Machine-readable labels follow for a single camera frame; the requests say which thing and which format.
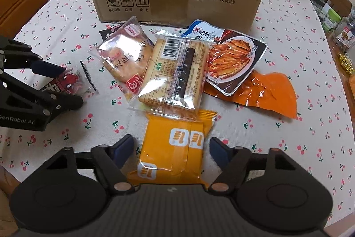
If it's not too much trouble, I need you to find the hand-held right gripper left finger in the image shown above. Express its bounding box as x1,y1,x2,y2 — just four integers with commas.
46,134,135,196

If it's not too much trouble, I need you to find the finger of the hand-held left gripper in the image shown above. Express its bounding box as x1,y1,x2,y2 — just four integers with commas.
0,70,84,126
0,36,66,78

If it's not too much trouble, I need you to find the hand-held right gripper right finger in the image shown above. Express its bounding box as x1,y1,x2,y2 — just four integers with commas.
209,137,298,196

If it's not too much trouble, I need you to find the small red black packet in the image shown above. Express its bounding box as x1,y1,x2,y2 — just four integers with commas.
41,61,100,96

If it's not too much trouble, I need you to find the yellow snack packet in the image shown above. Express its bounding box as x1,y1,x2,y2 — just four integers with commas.
126,109,218,188

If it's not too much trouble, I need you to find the black snack packet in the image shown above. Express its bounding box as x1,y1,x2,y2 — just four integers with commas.
98,24,156,46

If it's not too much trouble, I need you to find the clear round pastry packet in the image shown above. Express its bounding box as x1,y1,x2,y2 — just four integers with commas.
88,17,156,101

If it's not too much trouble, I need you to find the orange pouch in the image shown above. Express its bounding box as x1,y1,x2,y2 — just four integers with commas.
204,70,297,119

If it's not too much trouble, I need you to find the clear cracker packet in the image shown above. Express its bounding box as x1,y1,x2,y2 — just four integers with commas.
128,30,213,116

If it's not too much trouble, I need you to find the dried fish snack packet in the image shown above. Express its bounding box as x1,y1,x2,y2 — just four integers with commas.
180,19,268,96

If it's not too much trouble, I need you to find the cherry print tablecloth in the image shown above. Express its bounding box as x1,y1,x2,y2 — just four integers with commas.
0,0,354,229

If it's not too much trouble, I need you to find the clear jar red label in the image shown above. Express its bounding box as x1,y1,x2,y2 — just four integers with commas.
331,16,355,49

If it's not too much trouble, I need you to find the green lid jar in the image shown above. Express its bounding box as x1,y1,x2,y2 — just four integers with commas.
322,2,341,33

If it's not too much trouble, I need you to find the dark lid jar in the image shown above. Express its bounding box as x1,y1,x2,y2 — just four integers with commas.
306,0,329,18

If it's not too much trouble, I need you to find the gold bead string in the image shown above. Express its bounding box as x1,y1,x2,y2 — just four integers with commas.
337,52,355,74

